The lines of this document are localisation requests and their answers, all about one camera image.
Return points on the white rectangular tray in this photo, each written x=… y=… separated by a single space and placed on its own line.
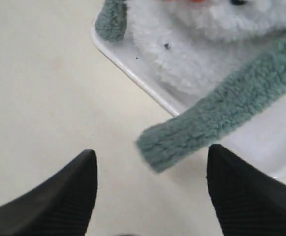
x=260 y=141

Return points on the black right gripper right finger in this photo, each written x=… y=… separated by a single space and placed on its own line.
x=247 y=202

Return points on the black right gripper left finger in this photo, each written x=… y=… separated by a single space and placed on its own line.
x=60 y=206

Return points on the green fuzzy scarf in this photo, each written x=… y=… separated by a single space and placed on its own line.
x=238 y=97

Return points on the white plush snowman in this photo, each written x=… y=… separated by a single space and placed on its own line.
x=193 y=44

